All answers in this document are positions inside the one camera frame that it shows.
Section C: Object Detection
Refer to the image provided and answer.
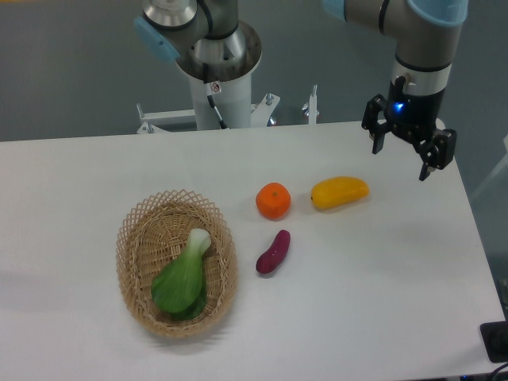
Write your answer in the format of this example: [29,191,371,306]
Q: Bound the yellow mango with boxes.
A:
[310,176,370,210]

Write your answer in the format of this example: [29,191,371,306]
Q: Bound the orange tangerine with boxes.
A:
[256,183,291,220]

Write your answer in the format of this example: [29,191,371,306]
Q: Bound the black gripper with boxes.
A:
[361,76,457,181]

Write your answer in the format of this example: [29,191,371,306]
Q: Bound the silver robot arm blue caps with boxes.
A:
[134,1,468,179]

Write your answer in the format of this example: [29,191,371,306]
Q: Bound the black device at table edge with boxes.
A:
[479,321,507,364]

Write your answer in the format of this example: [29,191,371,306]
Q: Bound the purple sweet potato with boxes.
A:
[256,229,291,275]

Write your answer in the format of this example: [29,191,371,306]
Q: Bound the woven wicker basket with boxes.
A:
[116,190,237,339]

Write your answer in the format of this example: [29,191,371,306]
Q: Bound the green bok choy vegetable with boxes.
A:
[151,229,211,321]

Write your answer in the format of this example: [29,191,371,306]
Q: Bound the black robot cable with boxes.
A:
[201,62,229,130]

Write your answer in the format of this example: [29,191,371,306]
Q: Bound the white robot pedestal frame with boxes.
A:
[135,21,321,135]

